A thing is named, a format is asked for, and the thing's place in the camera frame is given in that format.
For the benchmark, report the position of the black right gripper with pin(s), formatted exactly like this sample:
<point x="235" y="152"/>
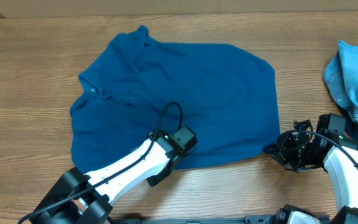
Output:
<point x="282" y="152"/>

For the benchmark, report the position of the dark blue polo shirt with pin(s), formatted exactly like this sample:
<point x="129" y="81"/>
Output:
<point x="226" y="95"/>

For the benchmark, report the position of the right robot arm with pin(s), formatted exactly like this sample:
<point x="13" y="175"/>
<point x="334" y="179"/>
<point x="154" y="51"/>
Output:
<point x="325" y="146"/>

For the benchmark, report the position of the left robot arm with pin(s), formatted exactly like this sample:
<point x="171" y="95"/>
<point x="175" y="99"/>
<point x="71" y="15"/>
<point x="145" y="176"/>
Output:
<point x="88" y="198"/>

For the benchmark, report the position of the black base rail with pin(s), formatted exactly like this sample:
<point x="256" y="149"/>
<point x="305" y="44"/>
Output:
<point x="287" y="214"/>

